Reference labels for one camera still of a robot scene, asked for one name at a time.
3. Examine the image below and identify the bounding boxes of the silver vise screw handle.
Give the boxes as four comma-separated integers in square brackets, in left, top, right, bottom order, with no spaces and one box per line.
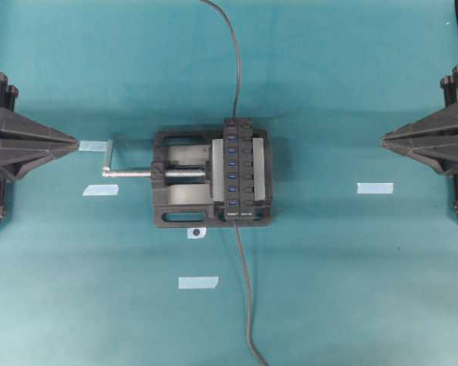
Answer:
[102,140,206,178]

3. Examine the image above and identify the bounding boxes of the blue tape left lower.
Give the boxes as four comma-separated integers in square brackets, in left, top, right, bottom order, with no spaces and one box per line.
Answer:
[82,184,119,197]

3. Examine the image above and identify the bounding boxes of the grey USB cable with plug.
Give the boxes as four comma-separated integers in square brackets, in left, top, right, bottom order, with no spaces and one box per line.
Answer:
[198,0,242,119]

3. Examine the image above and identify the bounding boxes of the blue tape near left gripper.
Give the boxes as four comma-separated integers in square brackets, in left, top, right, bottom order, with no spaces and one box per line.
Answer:
[79,140,107,153]

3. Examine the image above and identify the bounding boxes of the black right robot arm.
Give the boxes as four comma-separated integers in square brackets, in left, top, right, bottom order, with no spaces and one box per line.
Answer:
[381,65,458,216]

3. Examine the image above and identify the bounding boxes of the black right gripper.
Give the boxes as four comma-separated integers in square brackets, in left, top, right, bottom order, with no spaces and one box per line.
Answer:
[381,65,458,176]

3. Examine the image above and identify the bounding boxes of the blue tape right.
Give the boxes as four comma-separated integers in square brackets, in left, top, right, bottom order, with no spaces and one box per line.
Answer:
[356,182,394,194]

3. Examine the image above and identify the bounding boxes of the black bench vise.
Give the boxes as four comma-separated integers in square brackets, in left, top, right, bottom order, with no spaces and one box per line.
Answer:
[150,125,273,228]

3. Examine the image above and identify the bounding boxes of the black multiport USB hub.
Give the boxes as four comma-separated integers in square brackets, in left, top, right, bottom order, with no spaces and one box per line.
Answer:
[223,118,255,220]

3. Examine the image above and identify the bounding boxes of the grey hub power cable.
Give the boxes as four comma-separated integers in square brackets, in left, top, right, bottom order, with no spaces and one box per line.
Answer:
[231,220,267,366]

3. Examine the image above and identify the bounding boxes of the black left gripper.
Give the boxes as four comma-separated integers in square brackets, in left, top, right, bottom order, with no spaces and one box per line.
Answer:
[0,72,79,180]

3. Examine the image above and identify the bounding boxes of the blue tape bottom centre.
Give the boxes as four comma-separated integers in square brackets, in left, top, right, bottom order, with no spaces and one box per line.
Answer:
[178,276,219,290]

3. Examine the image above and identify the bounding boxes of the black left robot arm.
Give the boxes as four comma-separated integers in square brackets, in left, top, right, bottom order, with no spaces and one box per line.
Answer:
[0,72,79,222]

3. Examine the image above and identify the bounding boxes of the tape patch with dark dot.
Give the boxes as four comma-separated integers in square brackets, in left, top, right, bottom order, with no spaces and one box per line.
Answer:
[187,227,207,239]

